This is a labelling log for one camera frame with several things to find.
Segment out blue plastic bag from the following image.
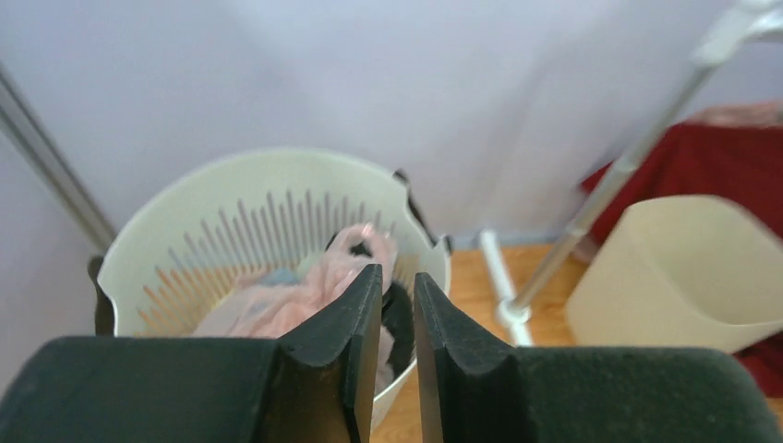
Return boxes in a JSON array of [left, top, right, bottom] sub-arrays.
[[253, 268, 300, 287]]

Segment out clothes rack pole with foot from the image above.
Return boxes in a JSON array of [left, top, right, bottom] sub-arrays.
[[477, 1, 782, 347]]

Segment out corner aluminium profile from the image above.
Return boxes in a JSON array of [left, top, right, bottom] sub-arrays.
[[1, 68, 116, 251]]

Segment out white slotted laundry basket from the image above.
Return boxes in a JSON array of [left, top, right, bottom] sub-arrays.
[[86, 146, 455, 429]]

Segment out pink garment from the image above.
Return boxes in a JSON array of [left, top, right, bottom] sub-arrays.
[[685, 100, 782, 127]]

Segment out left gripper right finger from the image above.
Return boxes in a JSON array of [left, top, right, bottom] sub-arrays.
[[414, 272, 782, 443]]

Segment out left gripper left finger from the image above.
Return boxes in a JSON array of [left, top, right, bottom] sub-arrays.
[[1, 265, 382, 442]]

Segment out beige plastic trash bin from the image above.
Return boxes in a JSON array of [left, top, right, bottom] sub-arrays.
[[564, 195, 782, 353]]

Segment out pink plastic trash bag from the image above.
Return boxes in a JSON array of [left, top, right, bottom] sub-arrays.
[[190, 222, 400, 392]]

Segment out red t-shirt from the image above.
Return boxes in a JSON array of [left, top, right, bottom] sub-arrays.
[[590, 123, 782, 398]]

